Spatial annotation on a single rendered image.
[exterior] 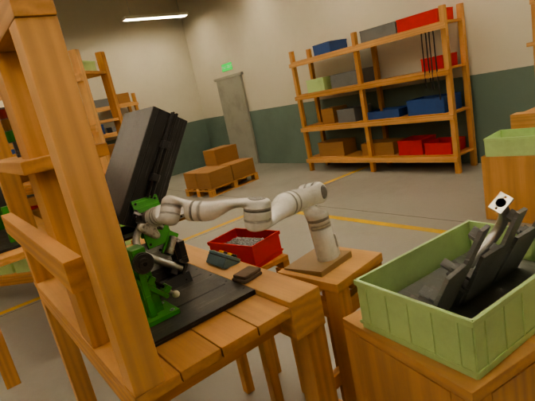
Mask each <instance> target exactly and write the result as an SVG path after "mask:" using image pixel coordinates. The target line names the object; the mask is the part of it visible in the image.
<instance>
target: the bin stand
mask: <svg viewBox="0 0 535 401"><path fill-rule="evenodd" d="M288 265H290V263H289V259H288V255H286V254H283V253H282V254H281V255H279V256H277V257H276V258H274V259H273V260H271V261H270V262H268V263H266V264H265V265H263V266H262V267H261V268H263V269H266V270H267V269H269V268H271V267H273V266H277V268H276V273H277V272H278V271H280V270H282V269H283V268H284V267H287V266H288ZM291 343H292V348H293V352H294V355H295V363H296V366H297V370H298V374H299V381H300V385H301V388H302V392H303V393H304V390H303V384H302V380H301V375H300V371H299V365H298V361H297V357H296V353H295V346H294V342H293V339H292V338H291ZM258 346H259V350H260V356H261V360H262V364H263V367H264V373H265V377H266V381H267V386H268V390H269V394H270V397H271V401H284V398H283V393H282V388H281V385H280V381H279V373H280V372H281V371H282V370H281V367H280V362H279V356H278V353H277V348H276V345H275V338H274V337H271V338H270V339H268V340H266V341H265V342H264V343H262V344H260V345H258ZM236 363H237V367H238V370H239V373H240V379H241V383H242V386H243V389H244V391H245V392H246V393H247V394H250V393H251V392H253V391H255V387H254V383H253V380H252V374H251V371H250V367H249V363H248V358H247V354H246V353H245V354H244V355H243V356H241V357H239V358H237V359H236Z"/></svg>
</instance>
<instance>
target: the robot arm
mask: <svg viewBox="0 0 535 401"><path fill-rule="evenodd" d="M326 198H327V188H326V186H325V185H324V184H323V183H322V182H318V181H316V182H311V183H306V184H302V185H300V186H299V188H298V189H292V190H288V191H286V192H283V193H280V194H279V195H278V196H276V197H275V199H274V200H273V201H272V203H271V201H270V200H269V199H268V198H266V197H242V198H234V199H227V200H209V201H206V200H185V199H182V198H179V197H176V196H172V195H168V196H165V197H163V198H162V202H161V204H160V205H158V206H156V207H153V208H150V209H148V210H146V211H145V212H141V213H139V212H138V210H134V213H133V215H132V216H133V218H134V220H135V222H136V223H137V224H139V223H141V224H139V225H138V226H137V228H136V229H137V230H138V231H139V232H141V233H143V234H145V235H147V236H149V237H151V238H153V239H158V238H159V237H160V233H159V231H158V230H162V229H163V228H164V226H165V225H169V226H173V225H175V224H177V223H178V221H179V219H180V214H181V207H183V210H184V216H185V218H186V219H187V220H189V221H210V220H215V219H216V218H218V217H219V216H222V215H223V214H225V213H226V212H228V211H229V210H231V209H234V208H243V209H244V226H245V227H246V229H247V230H249V231H250V232H261V231H264V230H266V229H269V228H270V227H272V226H273V225H275V224H277V223H278V222H280V221H281V220H283V219H285V218H288V217H289V216H293V215H294V214H296V213H298V212H301V211H303V214H304V216H305V217H306V219H307V223H308V226H309V229H310V234H311V238H312V241H313V244H314V249H315V253H316V255H317V259H318V261H319V262H329V261H331V260H334V259H336V258H337V257H338V256H339V255H340V254H341V253H340V250H339V246H338V241H337V238H336V235H335V233H333V230H332V227H331V223H330V218H329V215H328V212H327V211H326V210H324V209H320V208H318V207H316V206H315V204H321V203H323V202H324V201H325V200H326Z"/></svg>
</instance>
